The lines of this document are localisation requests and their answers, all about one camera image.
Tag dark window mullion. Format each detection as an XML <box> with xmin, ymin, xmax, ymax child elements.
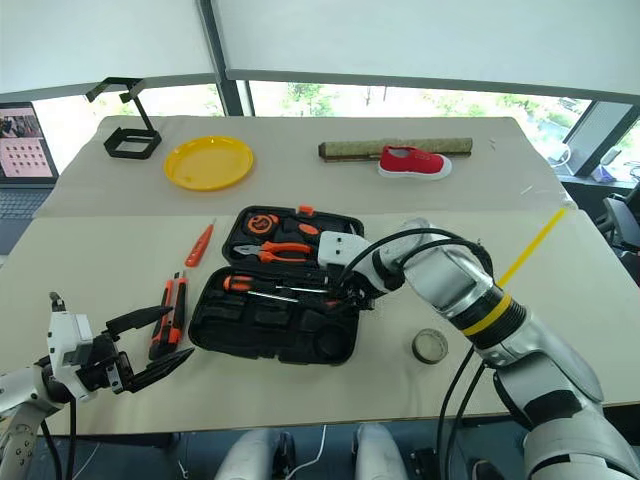
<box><xmin>198</xmin><ymin>0</ymin><xmax>255</xmax><ymax>118</ymax></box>

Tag grey office chair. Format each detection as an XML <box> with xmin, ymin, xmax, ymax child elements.
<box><xmin>601</xmin><ymin>183</ymin><xmax>640</xmax><ymax>254</ymax></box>

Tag thin black handled screwdriver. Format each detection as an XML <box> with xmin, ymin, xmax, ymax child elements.
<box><xmin>243</xmin><ymin>288</ymin><xmax>302</xmax><ymax>304</ymax></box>

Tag thin white cable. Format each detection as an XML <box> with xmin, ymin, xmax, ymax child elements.
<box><xmin>288</xmin><ymin>424</ymin><xmax>329</xmax><ymax>480</ymax></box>

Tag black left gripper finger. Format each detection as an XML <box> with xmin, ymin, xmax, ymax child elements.
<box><xmin>124</xmin><ymin>347</ymin><xmax>196</xmax><ymax>394</ymax></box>
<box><xmin>104</xmin><ymin>305</ymin><xmax>174</xmax><ymax>338</ymax></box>

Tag purple paper object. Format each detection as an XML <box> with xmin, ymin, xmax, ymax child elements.
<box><xmin>593</xmin><ymin>163</ymin><xmax>622</xmax><ymax>185</ymax></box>

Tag grey window pillar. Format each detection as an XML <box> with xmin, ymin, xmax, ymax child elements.
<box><xmin>560</xmin><ymin>99</ymin><xmax>640</xmax><ymax>177</ymax></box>

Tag orange black handled screwdriver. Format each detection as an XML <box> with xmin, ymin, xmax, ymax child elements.
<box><xmin>221</xmin><ymin>274</ymin><xmax>332</xmax><ymax>295</ymax></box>

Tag orange black tape measure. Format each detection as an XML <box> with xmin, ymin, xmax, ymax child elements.
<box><xmin>245</xmin><ymin>211</ymin><xmax>281</xmax><ymax>236</ymax></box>

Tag orange black utility knife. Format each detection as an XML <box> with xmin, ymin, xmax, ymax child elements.
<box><xmin>148</xmin><ymin>278</ymin><xmax>176</xmax><ymax>361</ymax></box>
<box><xmin>168</xmin><ymin>271</ymin><xmax>191</xmax><ymax>347</ymax></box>

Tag orange test pen screwdriver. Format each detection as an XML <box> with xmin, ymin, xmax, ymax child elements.
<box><xmin>184</xmin><ymin>217</ymin><xmax>218</xmax><ymax>268</ymax></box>

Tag black metal stand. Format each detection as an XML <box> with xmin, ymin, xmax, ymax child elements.
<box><xmin>84</xmin><ymin>76</ymin><xmax>163</xmax><ymax>162</ymax></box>

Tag red canvas shoe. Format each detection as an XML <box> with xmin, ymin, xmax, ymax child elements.
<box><xmin>376</xmin><ymin>145</ymin><xmax>454</xmax><ymax>183</ymax></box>

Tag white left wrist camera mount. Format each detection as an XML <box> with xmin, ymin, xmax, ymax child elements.
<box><xmin>45</xmin><ymin>291</ymin><xmax>97</xmax><ymax>402</ymax></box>

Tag yellow plastic plate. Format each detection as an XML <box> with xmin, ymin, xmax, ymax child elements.
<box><xmin>163</xmin><ymin>135</ymin><xmax>255</xmax><ymax>193</ymax></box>

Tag small white device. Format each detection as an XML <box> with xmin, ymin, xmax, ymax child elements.
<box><xmin>548</xmin><ymin>143</ymin><xmax>574</xmax><ymax>169</ymax></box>

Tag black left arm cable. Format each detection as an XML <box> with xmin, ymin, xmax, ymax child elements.
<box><xmin>38</xmin><ymin>394</ymin><xmax>79</xmax><ymax>480</ymax></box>

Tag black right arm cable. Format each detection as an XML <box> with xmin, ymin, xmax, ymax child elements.
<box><xmin>335</xmin><ymin>227</ymin><xmax>497</xmax><ymax>480</ymax></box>

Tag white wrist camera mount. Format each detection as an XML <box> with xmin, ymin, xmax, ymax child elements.
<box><xmin>45</xmin><ymin>291</ymin><xmax>97</xmax><ymax>402</ymax></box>
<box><xmin>316</xmin><ymin>230</ymin><xmax>377</xmax><ymax>282</ymax></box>

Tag grey rounded robot leg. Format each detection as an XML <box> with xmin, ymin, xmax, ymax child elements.
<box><xmin>213</xmin><ymin>426</ymin><xmax>297</xmax><ymax>480</ymax></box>
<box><xmin>351</xmin><ymin>422</ymin><xmax>407</xmax><ymax>480</ymax></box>

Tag open laptop computer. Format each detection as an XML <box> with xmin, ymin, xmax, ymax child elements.
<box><xmin>0</xmin><ymin>101</ymin><xmax>59</xmax><ymax>256</ymax></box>

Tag olive rolled mat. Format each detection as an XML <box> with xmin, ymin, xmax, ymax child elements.
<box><xmin>317</xmin><ymin>135</ymin><xmax>474</xmax><ymax>164</ymax></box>

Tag wide white roller blind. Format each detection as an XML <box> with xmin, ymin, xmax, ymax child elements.
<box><xmin>209</xmin><ymin>0</ymin><xmax>640</xmax><ymax>105</ymax></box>

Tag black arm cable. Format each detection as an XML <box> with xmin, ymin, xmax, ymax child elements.
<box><xmin>335</xmin><ymin>227</ymin><xmax>497</xmax><ymax>480</ymax></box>
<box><xmin>38</xmin><ymin>394</ymin><xmax>79</xmax><ymax>480</ymax></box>

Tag grey tape roll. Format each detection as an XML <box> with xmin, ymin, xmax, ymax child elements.
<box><xmin>411</xmin><ymin>327</ymin><xmax>448</xmax><ymax>366</ymax></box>

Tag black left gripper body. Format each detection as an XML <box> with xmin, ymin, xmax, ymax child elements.
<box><xmin>74</xmin><ymin>333</ymin><xmax>135</xmax><ymax>396</ymax></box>

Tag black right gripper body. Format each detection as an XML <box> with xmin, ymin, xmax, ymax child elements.
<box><xmin>342</xmin><ymin>273</ymin><xmax>378</xmax><ymax>313</ymax></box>

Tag orange black stubby tool handle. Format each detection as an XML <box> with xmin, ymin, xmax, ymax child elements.
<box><xmin>288</xmin><ymin>221</ymin><xmax>322</xmax><ymax>240</ymax></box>

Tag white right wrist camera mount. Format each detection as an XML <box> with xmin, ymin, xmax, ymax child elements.
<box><xmin>316</xmin><ymin>230</ymin><xmax>377</xmax><ymax>282</ymax></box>

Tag black bag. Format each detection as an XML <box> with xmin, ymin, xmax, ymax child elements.
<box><xmin>188</xmin><ymin>204</ymin><xmax>366</xmax><ymax>367</ymax></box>

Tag orange handled pliers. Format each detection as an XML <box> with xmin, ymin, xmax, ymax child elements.
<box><xmin>231</xmin><ymin>240</ymin><xmax>315</xmax><ymax>265</ymax></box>

